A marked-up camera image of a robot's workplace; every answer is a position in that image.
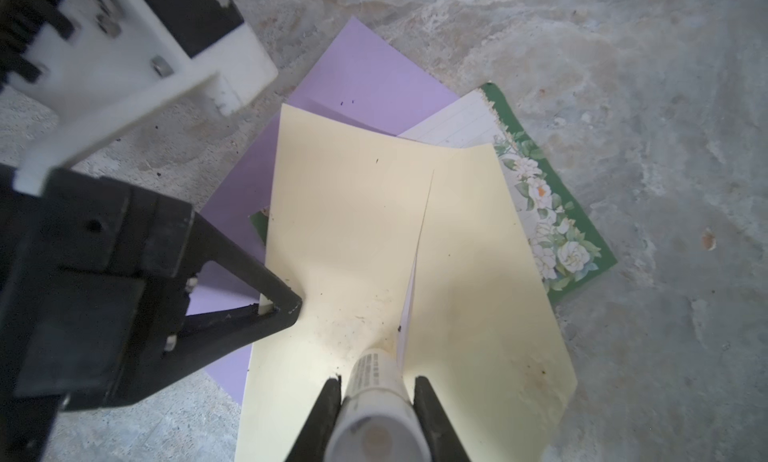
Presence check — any yellow envelope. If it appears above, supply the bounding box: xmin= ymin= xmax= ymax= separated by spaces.
xmin=236 ymin=106 xmax=577 ymax=461

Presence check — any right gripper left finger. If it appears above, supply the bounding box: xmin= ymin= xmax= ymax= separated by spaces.
xmin=285 ymin=377 xmax=342 ymax=462

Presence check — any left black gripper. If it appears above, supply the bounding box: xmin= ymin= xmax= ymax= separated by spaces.
xmin=1 ymin=169 xmax=303 ymax=461

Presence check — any white glue stick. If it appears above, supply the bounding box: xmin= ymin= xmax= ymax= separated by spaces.
xmin=324 ymin=348 xmax=432 ymax=461

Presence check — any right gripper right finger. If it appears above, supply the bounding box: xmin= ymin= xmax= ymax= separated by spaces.
xmin=413 ymin=376 xmax=470 ymax=462

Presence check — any purple paper sheet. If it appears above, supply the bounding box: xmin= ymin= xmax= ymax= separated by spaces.
xmin=187 ymin=16 xmax=460 ymax=406

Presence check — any floral green card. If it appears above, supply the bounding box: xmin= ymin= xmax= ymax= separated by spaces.
xmin=262 ymin=84 xmax=616 ymax=307

